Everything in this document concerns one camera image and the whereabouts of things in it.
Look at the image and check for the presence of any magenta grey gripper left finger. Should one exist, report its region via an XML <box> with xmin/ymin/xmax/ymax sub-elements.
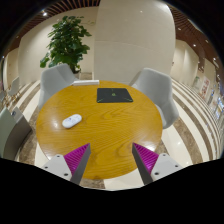
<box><xmin>42</xmin><ymin>144</ymin><xmax>91</xmax><ymax>185</ymax></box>

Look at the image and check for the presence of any white computer mouse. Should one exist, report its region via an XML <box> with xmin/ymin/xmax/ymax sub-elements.
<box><xmin>62</xmin><ymin>114</ymin><xmax>82</xmax><ymax>129</ymax></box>

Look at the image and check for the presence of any grey chair back right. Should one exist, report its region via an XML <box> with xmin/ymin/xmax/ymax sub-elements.
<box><xmin>130</xmin><ymin>68</ymin><xmax>179</xmax><ymax>129</ymax></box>

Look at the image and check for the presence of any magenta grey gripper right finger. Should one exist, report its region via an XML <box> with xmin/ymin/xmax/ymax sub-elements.
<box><xmin>132</xmin><ymin>143</ymin><xmax>182</xmax><ymax>185</ymax></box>

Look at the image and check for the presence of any round wooden table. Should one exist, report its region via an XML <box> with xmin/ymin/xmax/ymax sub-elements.
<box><xmin>36</xmin><ymin>81</ymin><xmax>162</xmax><ymax>179</ymax></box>

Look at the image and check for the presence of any green potted plant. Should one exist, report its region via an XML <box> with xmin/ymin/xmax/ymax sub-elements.
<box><xmin>40</xmin><ymin>16</ymin><xmax>91</xmax><ymax>73</ymax></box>

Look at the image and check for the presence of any black mouse pad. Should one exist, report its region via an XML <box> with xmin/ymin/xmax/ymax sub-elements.
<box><xmin>97</xmin><ymin>88</ymin><xmax>133</xmax><ymax>103</ymax></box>

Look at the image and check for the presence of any grey chair back left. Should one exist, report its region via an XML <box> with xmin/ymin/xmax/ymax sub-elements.
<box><xmin>38</xmin><ymin>64</ymin><xmax>76</xmax><ymax>109</ymax></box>

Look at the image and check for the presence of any poster stand right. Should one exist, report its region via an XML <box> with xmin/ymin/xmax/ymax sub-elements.
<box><xmin>199</xmin><ymin>76</ymin><xmax>210</xmax><ymax>99</ymax></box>

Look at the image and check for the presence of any white chair far left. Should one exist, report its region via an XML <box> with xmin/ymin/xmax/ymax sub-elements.
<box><xmin>8</xmin><ymin>77</ymin><xmax>20</xmax><ymax>99</ymax></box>

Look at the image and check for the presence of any grey chair left edge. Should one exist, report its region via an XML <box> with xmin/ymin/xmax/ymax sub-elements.
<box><xmin>0</xmin><ymin>108</ymin><xmax>32</xmax><ymax>160</ymax></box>

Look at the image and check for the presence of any grey chair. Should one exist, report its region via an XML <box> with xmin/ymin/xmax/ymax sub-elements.
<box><xmin>130</xmin><ymin>68</ymin><xmax>179</xmax><ymax>129</ymax></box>
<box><xmin>38</xmin><ymin>64</ymin><xmax>76</xmax><ymax>109</ymax></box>

